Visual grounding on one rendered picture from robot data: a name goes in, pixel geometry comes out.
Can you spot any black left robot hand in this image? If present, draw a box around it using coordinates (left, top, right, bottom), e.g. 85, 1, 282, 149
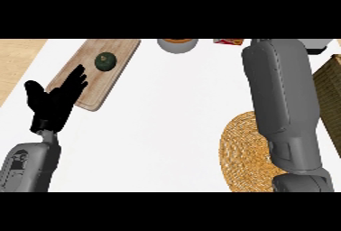
23, 64, 88, 134

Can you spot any round woven orange placemat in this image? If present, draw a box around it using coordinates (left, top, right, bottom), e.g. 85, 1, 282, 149
218, 110, 289, 193

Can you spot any brown wicker basket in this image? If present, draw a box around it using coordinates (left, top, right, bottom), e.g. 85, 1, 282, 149
311, 53, 341, 159

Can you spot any wooden cutting board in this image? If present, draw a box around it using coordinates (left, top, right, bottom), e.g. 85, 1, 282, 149
46, 39, 143, 113

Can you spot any dark green round vegetable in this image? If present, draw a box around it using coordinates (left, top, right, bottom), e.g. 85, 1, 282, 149
93, 51, 118, 73

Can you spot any grey bowl with orange content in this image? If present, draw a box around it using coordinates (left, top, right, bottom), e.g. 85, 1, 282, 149
156, 39, 199, 55

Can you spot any red and yellow box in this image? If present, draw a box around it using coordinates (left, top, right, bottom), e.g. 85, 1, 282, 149
212, 39, 245, 47

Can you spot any grey and black appliance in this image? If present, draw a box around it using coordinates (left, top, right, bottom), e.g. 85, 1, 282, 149
302, 39, 333, 56

